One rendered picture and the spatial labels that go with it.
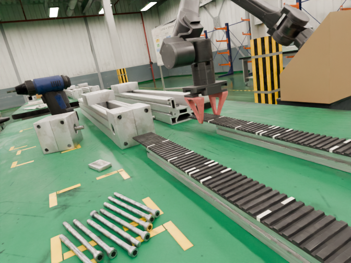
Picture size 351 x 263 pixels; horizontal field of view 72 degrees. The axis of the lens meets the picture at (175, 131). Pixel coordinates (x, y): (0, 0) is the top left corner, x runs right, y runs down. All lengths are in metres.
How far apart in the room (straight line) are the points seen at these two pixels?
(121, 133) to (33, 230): 0.31
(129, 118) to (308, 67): 0.55
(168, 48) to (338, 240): 0.46
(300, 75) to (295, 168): 0.48
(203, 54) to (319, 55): 0.36
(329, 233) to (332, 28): 0.64
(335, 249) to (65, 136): 0.67
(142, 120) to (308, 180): 0.41
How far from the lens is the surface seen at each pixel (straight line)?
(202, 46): 0.60
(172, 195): 0.37
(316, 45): 0.83
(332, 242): 0.24
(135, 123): 0.63
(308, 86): 0.85
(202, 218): 0.32
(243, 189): 0.30
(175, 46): 0.56
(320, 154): 0.44
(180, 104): 0.84
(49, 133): 0.77
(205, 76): 0.61
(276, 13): 0.98
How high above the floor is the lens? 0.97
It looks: 16 degrees down
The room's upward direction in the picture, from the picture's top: 10 degrees counter-clockwise
